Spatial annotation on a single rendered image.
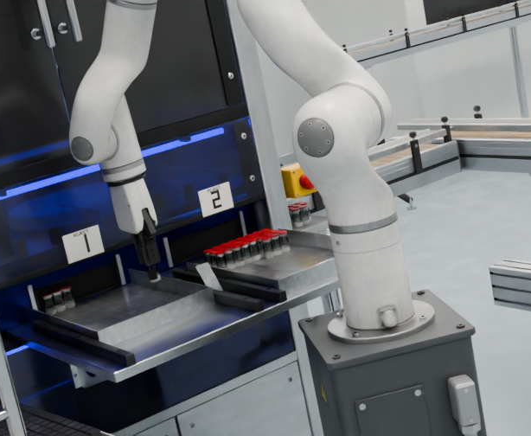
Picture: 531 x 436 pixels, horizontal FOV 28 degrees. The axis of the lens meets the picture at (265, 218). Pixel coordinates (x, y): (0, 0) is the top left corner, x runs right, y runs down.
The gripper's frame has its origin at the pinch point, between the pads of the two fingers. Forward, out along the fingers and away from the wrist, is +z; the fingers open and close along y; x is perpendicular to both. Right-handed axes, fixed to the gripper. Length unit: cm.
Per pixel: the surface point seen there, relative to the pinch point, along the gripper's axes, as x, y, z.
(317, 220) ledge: 56, -30, 16
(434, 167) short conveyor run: 103, -43, 18
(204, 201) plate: 24.8, -23.1, -0.4
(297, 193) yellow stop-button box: 50, -25, 6
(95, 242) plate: -3.2, -20.0, -1.0
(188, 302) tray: 3.2, 5.1, 10.9
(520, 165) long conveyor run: 117, -24, 21
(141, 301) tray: 0.3, -12.9, 12.6
